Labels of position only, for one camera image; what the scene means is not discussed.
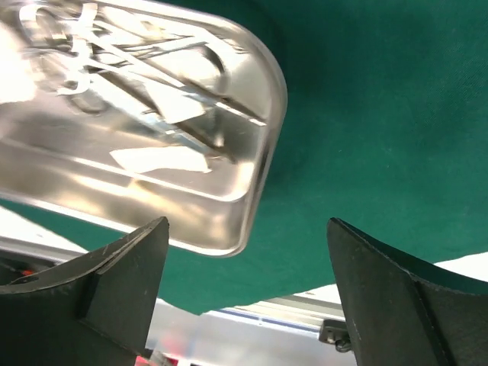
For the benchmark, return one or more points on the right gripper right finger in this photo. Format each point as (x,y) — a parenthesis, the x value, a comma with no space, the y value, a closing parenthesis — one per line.
(401,310)

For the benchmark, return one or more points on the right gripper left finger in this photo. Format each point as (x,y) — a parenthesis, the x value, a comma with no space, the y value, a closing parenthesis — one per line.
(95,309)

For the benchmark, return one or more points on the white paper strip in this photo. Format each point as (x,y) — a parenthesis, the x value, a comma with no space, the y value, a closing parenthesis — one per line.
(142,160)
(174,107)

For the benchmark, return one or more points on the green surgical drape cloth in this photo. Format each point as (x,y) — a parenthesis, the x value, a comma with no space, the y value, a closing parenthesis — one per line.
(386,128)

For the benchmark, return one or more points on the stainless steel tray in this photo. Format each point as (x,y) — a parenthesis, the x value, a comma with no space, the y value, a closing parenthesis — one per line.
(118,112)

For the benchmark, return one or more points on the top steel scissors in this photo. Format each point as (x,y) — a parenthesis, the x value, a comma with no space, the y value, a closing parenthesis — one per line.
(115,56)

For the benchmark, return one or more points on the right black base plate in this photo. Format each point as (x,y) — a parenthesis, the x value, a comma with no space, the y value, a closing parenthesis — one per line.
(334,332)

